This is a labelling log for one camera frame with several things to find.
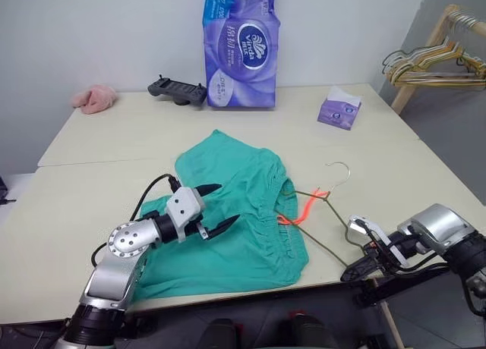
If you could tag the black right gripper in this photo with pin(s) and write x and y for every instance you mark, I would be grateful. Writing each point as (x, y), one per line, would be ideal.
(379, 250)

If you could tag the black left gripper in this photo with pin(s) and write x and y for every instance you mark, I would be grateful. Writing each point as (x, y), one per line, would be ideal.
(202, 212)

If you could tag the green shorts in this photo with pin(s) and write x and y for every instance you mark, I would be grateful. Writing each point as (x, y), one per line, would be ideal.
(235, 250)

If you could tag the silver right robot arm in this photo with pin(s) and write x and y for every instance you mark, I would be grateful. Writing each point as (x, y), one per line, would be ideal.
(436, 224)

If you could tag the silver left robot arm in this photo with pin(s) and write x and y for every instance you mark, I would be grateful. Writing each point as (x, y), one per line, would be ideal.
(110, 277)

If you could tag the wooden stick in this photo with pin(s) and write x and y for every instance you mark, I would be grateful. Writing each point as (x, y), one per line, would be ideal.
(391, 318)

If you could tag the black handheld controller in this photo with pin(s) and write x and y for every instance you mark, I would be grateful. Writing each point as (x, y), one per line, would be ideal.
(176, 91)

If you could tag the large purple tissue pack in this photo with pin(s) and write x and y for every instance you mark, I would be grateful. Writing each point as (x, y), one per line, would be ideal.
(243, 60)

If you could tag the small purple tissue pack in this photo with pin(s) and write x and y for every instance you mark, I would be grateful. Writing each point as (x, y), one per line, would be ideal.
(338, 112)

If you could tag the pink fluffy cloth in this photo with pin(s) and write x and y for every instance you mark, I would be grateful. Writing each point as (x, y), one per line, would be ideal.
(95, 99)

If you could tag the wooden clothes rack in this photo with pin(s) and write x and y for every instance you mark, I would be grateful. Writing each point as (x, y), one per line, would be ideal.
(412, 79)

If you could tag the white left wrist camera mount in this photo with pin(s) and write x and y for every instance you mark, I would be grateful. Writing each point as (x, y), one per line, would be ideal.
(184, 208)

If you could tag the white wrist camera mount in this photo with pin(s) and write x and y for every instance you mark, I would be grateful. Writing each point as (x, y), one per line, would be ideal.
(358, 223)
(184, 208)

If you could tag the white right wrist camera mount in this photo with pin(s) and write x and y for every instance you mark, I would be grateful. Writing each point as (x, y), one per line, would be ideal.
(358, 223)

